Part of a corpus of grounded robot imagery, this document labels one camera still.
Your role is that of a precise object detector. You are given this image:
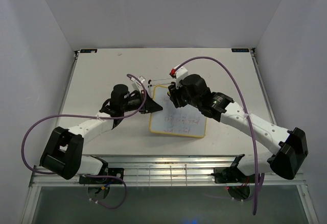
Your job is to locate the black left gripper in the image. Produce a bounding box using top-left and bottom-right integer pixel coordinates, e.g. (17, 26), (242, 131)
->
(122, 90), (163, 114)

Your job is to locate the left blue table label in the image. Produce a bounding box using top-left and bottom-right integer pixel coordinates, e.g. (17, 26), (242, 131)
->
(80, 48), (98, 54)

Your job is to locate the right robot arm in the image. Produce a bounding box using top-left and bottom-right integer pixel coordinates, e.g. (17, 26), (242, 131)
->
(168, 74), (308, 183)

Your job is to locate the aluminium table frame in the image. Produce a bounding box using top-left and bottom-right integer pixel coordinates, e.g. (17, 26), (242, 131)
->
(20, 47), (320, 224)

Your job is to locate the blue table label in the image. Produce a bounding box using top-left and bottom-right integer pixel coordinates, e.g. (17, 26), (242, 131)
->
(231, 48), (250, 53)
(80, 48), (98, 54)

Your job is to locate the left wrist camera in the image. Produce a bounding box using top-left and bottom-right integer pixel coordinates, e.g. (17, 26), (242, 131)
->
(130, 76), (146, 92)

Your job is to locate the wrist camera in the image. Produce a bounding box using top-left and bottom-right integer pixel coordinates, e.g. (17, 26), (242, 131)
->
(169, 66), (189, 89)
(130, 76), (146, 92)

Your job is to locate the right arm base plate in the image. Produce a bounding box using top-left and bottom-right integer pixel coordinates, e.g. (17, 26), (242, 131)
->
(210, 167), (255, 183)

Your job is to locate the yellow framed whiteboard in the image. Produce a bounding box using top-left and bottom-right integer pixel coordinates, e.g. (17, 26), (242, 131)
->
(149, 85), (206, 138)

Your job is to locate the right blue table label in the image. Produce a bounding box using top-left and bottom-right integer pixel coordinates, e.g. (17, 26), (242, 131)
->
(231, 48), (250, 53)

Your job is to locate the wire whiteboard stand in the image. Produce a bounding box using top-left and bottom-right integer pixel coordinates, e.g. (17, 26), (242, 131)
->
(148, 78), (175, 95)

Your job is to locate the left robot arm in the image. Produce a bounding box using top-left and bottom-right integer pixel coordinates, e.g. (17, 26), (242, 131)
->
(40, 84), (163, 183)

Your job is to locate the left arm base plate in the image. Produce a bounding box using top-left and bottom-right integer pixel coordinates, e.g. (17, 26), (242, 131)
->
(78, 167), (125, 185)

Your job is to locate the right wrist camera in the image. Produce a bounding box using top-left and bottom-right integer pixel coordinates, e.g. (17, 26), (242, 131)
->
(169, 66), (189, 89)

